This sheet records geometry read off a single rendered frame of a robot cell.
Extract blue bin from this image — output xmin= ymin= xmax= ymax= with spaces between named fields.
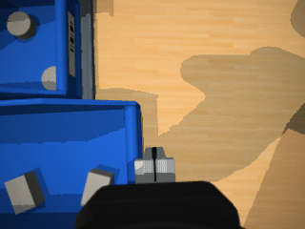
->
xmin=0 ymin=98 xmax=143 ymax=229
xmin=0 ymin=0 xmax=82 ymax=100

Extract grey steel disc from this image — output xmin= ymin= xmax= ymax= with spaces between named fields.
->
xmin=41 ymin=66 xmax=56 ymax=91

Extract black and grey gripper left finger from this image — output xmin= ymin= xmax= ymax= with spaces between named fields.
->
xmin=134 ymin=147 xmax=155 ymax=183

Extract grey round disc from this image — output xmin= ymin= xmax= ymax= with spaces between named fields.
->
xmin=7 ymin=11 xmax=36 ymax=40

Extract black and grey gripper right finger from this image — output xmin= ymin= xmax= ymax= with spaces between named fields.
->
xmin=154 ymin=147 xmax=175 ymax=183

